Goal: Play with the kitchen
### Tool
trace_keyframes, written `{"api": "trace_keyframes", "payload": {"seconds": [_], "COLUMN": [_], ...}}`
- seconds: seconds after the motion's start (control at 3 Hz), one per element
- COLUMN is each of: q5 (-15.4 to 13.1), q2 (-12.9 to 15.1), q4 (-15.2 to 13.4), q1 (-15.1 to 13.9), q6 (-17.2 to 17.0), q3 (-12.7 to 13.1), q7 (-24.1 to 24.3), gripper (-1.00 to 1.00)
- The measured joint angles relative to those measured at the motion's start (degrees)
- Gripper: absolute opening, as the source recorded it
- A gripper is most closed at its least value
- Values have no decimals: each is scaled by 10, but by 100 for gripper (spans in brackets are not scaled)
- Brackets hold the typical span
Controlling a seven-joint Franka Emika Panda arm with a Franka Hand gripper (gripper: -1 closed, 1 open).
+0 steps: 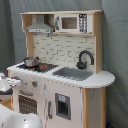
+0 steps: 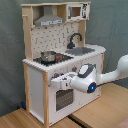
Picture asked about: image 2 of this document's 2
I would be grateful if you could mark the white toy microwave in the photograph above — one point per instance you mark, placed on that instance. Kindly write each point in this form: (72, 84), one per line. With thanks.
(77, 11)

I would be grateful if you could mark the grey toy sink basin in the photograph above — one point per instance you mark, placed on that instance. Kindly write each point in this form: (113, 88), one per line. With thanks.
(79, 51)

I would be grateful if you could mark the black toy stovetop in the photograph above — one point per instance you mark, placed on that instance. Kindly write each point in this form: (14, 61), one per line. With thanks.
(58, 58)

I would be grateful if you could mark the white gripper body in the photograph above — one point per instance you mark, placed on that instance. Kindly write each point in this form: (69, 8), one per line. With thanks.
(62, 82)

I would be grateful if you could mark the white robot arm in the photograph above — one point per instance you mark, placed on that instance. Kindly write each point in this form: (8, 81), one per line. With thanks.
(120, 73)

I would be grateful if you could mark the grey toy range hood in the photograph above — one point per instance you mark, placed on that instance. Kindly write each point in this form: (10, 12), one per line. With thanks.
(46, 15)

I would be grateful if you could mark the white toy oven door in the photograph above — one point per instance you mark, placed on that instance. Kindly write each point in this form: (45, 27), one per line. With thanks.
(62, 102)

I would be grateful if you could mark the small metal pot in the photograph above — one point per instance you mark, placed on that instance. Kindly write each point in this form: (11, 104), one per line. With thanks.
(48, 56)

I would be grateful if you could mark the white wooden toy kitchen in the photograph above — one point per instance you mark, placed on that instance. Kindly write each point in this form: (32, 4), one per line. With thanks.
(57, 38)

